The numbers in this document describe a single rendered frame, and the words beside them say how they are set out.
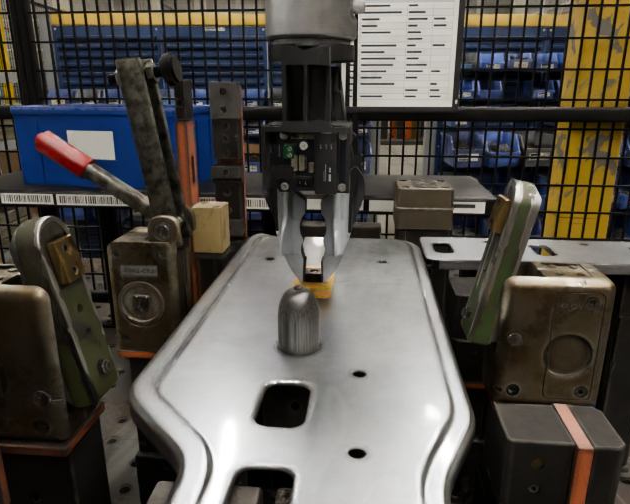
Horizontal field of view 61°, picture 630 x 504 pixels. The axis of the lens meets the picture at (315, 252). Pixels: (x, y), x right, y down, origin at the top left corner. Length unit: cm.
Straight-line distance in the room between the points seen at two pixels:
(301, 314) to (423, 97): 71
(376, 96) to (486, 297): 64
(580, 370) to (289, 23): 37
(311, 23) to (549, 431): 33
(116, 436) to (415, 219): 54
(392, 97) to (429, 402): 76
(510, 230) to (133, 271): 34
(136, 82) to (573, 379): 45
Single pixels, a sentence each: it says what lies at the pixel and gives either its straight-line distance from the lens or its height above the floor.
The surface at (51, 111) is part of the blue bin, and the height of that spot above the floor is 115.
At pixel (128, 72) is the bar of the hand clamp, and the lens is 52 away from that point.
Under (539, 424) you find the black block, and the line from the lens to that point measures 38.
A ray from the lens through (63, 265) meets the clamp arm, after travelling 38.
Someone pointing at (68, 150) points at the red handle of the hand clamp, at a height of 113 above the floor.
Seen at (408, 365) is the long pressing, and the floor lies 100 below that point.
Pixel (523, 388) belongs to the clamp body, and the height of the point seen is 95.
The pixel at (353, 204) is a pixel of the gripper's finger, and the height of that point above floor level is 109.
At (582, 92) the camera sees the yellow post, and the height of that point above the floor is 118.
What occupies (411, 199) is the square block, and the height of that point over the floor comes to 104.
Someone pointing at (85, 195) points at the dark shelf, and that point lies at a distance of 95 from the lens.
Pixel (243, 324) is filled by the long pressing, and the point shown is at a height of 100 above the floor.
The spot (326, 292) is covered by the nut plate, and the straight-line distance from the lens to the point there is 50.
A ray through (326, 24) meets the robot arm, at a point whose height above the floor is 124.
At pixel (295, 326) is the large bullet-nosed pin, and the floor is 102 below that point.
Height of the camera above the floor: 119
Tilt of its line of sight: 17 degrees down
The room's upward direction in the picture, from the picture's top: straight up
